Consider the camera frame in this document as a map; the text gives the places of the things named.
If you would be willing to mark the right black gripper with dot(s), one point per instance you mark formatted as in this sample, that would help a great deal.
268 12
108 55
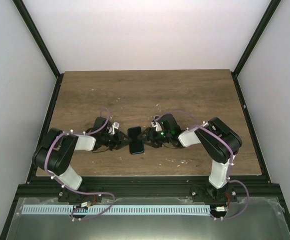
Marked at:
151 139

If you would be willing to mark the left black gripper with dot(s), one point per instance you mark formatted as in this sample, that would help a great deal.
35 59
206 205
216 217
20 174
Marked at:
120 141

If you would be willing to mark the black phone case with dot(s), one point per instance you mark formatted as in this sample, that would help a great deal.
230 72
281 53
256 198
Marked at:
142 151

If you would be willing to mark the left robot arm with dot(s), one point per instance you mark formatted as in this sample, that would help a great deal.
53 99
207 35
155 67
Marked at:
54 153

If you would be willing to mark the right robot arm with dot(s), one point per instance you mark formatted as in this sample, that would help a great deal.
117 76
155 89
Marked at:
219 141

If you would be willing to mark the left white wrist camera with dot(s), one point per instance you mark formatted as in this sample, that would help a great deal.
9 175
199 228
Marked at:
114 128

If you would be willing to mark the light blue slotted cable duct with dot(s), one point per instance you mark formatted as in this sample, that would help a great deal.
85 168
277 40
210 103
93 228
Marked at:
187 210

